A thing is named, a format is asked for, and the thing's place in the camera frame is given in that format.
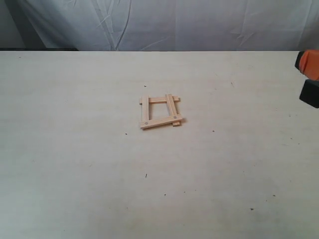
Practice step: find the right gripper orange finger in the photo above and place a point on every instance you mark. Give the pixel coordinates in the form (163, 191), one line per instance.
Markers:
(307, 62)

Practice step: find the grooved wood block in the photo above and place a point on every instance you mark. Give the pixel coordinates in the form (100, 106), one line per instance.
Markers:
(171, 108)

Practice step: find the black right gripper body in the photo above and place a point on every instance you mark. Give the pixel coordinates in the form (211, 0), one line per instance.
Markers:
(310, 93)

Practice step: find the plain wooden stick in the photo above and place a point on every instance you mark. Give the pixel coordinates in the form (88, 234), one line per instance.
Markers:
(145, 108)

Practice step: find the white backdrop cloth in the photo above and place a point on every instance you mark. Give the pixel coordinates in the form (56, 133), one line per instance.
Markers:
(160, 25)

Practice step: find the wooden stick with two holes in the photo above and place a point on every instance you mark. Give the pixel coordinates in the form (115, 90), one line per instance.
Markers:
(159, 122)

